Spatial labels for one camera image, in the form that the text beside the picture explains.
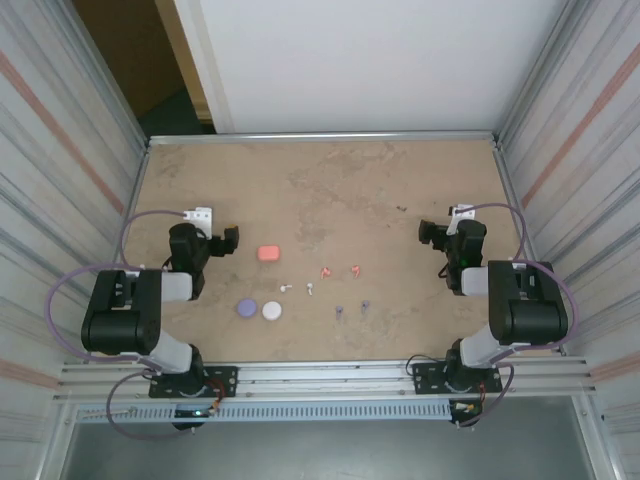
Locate brown wooden door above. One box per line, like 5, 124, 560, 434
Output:
72, 0, 209, 121

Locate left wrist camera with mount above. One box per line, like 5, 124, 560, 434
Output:
181, 206, 214, 237

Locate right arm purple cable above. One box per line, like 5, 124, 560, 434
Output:
457, 201, 580, 430

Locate aluminium side rail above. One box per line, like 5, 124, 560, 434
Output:
491, 138, 569, 357
91, 141, 153, 354

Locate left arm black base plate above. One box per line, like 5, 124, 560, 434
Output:
148, 365, 240, 400

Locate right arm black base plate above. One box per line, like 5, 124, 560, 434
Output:
410, 360, 503, 396

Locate controller board with wires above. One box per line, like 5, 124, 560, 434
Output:
449, 399, 485, 430
172, 405, 221, 432

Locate aluminium table edge rail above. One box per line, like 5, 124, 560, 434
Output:
147, 130, 501, 147

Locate aluminium mounting rail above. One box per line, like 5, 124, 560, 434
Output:
53, 357, 599, 404

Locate grey slotted cable duct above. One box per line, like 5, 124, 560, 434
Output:
74, 399, 454, 424

